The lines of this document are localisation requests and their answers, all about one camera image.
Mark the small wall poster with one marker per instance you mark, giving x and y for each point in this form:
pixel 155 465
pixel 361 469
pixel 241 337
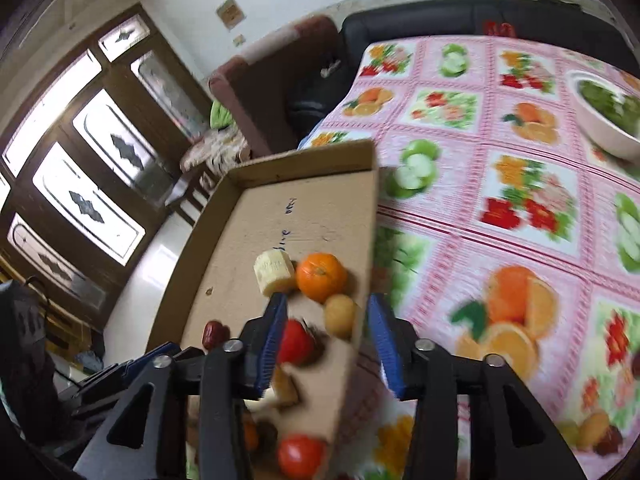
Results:
pixel 230 11

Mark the brown armchair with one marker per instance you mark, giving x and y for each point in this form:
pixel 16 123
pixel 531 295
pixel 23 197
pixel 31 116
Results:
pixel 260 100

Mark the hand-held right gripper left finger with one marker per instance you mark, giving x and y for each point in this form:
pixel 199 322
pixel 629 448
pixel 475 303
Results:
pixel 267 355

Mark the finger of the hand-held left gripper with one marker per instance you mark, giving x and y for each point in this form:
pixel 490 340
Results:
pixel 145 355

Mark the white bowl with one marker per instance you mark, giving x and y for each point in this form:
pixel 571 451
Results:
pixel 600 136

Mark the green cloth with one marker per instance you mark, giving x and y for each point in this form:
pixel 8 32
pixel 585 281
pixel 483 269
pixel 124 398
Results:
pixel 220 115

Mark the red tomato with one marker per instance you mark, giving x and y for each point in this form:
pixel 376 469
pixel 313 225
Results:
pixel 300 456
pixel 297 342

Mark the green vegetables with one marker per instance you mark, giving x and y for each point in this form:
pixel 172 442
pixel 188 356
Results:
pixel 607 102

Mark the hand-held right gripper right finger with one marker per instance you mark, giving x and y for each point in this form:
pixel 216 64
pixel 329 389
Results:
pixel 387 355

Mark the cardboard box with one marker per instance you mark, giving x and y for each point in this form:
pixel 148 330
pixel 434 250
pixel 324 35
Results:
pixel 300 210

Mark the wall switch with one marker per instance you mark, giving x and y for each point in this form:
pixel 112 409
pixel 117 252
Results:
pixel 239 39

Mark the wooden door with glass panes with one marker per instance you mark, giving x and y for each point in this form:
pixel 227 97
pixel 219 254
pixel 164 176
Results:
pixel 112 72

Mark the small yellow fruit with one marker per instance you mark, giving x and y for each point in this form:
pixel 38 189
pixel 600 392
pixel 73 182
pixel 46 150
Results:
pixel 340 316

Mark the fruit print tablecloth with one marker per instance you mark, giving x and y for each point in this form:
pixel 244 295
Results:
pixel 450 230

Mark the wooden stool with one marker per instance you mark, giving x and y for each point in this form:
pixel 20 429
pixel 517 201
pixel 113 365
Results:
pixel 192 200

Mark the dark purple plum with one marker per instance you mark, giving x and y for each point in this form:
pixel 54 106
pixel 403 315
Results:
pixel 635 361

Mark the red item on sofa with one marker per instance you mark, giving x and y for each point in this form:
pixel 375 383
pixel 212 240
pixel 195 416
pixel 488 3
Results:
pixel 500 28

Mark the black sofa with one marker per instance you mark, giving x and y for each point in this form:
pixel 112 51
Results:
pixel 400 20

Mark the floral cloth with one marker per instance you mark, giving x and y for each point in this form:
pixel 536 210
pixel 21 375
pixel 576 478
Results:
pixel 215 152

